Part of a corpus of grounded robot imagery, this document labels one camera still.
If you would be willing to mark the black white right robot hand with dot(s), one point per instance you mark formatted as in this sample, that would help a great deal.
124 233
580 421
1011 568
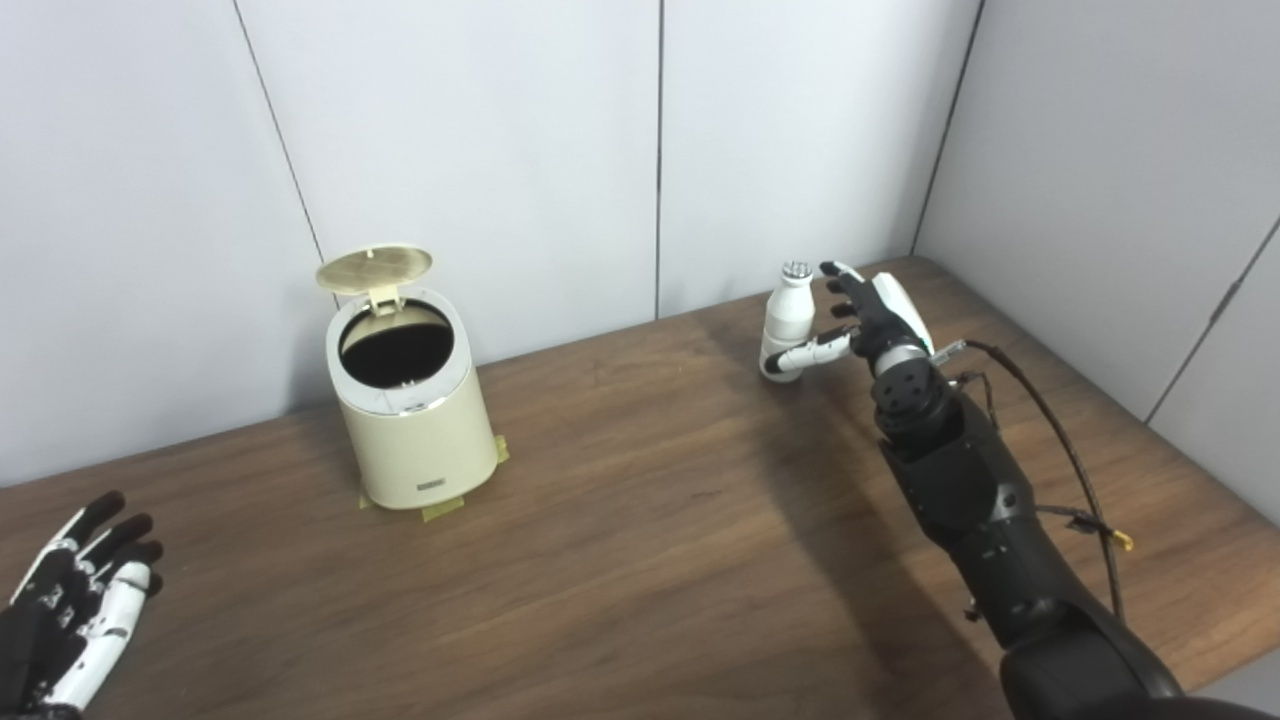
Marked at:
890 320

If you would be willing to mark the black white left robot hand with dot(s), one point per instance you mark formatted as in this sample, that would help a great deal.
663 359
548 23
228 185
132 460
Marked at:
60 610

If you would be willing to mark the small white plastic bottle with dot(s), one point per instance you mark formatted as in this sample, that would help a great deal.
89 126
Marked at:
788 310

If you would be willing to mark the cream-colored bin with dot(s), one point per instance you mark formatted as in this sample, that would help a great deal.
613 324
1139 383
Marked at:
420 445

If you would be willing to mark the round cream bin lid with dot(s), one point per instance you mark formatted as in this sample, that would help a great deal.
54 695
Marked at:
375 268

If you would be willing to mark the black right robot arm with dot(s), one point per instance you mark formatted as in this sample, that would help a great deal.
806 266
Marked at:
960 470

